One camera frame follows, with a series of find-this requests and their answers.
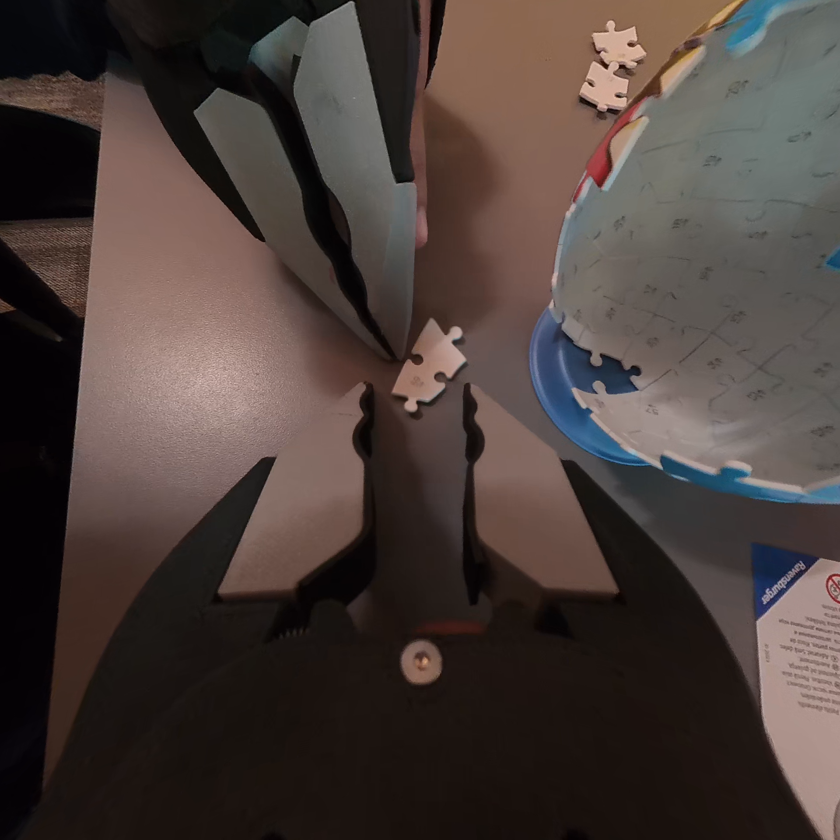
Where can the person's left hand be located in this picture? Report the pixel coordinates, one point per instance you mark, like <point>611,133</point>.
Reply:
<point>423,197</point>

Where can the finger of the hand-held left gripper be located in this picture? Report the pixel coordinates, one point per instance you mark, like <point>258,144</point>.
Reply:
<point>354,118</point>
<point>262,170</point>

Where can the blue cartoon puzzle ball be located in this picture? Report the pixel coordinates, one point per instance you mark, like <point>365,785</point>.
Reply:
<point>722,262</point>

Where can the single white puzzle piece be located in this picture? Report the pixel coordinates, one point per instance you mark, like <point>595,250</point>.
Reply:
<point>430,364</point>

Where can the person's dark clothing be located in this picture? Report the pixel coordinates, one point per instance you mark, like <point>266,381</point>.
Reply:
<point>26,525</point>

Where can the white printed leaflet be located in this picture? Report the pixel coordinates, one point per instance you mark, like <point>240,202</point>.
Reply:
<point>800,689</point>

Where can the blue plastic ball stand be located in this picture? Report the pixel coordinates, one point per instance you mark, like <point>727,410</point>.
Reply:
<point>558,394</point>

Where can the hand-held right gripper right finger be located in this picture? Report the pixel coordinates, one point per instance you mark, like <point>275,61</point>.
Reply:
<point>531,518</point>

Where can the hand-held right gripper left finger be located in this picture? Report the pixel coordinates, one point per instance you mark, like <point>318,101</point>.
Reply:
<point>308,512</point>

